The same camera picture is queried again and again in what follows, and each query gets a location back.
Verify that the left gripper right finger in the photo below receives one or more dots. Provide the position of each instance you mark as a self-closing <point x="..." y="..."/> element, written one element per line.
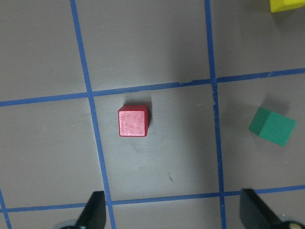
<point x="254" y="213"/>

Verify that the red wooden block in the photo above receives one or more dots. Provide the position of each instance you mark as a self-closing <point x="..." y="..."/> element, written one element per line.
<point x="133" y="120"/>

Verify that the yellow wooden block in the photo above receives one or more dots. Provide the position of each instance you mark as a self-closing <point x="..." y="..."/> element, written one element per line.
<point x="284" y="5"/>

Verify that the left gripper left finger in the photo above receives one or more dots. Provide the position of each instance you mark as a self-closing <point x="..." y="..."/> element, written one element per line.
<point x="94" y="214"/>

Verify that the green wooden block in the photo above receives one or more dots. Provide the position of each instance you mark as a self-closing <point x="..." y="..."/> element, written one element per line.
<point x="272" y="126"/>

